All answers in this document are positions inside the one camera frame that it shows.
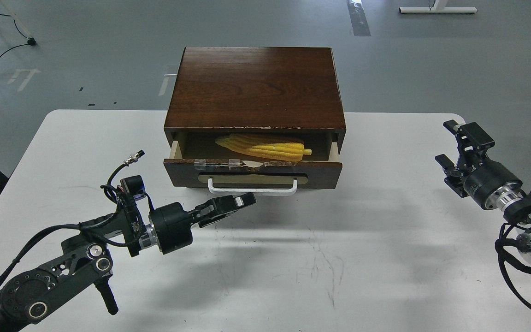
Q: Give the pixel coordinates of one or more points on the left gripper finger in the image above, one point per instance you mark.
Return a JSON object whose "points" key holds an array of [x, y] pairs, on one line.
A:
{"points": [[215, 208], [242, 201]]}

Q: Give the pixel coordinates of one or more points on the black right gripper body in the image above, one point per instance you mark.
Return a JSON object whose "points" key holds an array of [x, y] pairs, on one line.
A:
{"points": [[489, 183]]}

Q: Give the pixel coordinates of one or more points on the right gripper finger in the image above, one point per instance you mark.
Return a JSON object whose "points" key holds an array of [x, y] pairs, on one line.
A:
{"points": [[455, 174], [472, 144]]}

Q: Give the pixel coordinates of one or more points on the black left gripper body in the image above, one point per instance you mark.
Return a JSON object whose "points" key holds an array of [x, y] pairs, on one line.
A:
{"points": [[172, 227]]}

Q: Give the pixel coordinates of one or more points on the wooden drawer with white handle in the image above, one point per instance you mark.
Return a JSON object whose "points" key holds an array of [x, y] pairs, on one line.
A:
{"points": [[268, 178]]}

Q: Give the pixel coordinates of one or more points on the yellow corn cob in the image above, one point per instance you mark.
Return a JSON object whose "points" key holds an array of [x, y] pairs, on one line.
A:
{"points": [[267, 146]]}

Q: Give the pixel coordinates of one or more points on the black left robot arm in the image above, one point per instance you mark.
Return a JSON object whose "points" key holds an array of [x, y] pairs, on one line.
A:
{"points": [[32, 296]]}

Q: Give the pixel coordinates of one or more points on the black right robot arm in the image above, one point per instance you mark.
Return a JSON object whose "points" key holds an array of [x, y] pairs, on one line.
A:
{"points": [[513, 246]]}

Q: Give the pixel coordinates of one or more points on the dark wooden cabinet box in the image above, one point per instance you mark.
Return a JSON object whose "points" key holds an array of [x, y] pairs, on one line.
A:
{"points": [[276, 89]]}

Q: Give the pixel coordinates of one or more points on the white desk foot bar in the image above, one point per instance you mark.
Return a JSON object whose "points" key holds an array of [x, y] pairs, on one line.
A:
{"points": [[438, 6]]}

